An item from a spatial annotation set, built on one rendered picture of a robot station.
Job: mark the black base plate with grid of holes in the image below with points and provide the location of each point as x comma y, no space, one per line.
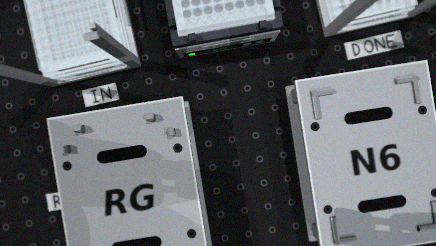
238,107

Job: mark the white rg label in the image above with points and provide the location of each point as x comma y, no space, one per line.
53,201

